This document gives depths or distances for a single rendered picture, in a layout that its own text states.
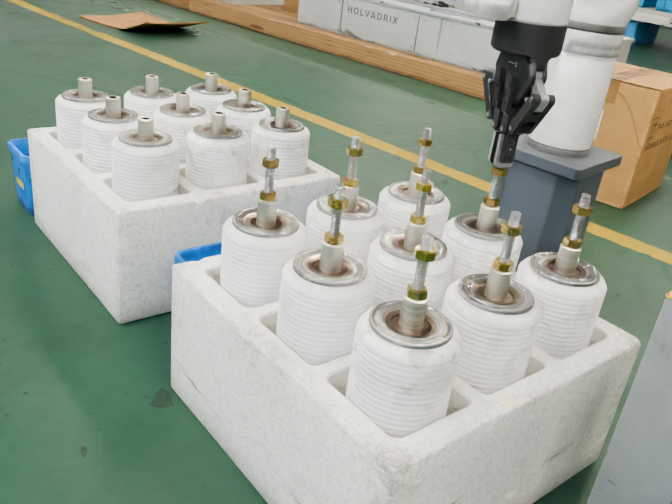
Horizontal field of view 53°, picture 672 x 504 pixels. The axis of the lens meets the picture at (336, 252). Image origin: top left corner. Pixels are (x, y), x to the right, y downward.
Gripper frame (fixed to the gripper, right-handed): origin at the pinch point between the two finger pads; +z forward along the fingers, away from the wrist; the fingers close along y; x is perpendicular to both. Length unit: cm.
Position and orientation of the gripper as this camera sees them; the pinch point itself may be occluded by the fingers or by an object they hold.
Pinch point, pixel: (503, 148)
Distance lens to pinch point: 81.1
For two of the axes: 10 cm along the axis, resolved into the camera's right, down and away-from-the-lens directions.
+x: -9.6, 0.1, -2.6
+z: -1.1, 8.9, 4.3
